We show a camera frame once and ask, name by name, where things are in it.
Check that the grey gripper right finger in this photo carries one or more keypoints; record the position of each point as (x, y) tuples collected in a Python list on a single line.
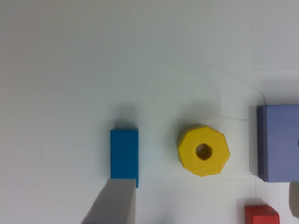
[(294, 198)]

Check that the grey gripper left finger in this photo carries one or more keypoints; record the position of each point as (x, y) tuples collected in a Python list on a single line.
[(115, 204)]

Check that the small red block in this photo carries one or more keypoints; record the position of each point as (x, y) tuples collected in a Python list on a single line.
[(261, 214)]

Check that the small blue rectangular block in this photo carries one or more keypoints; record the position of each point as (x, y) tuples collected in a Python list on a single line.
[(124, 154)]

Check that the purple square block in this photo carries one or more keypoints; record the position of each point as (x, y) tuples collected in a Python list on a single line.
[(278, 142)]

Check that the yellow octagonal block with hole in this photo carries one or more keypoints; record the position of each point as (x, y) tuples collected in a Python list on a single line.
[(203, 150)]

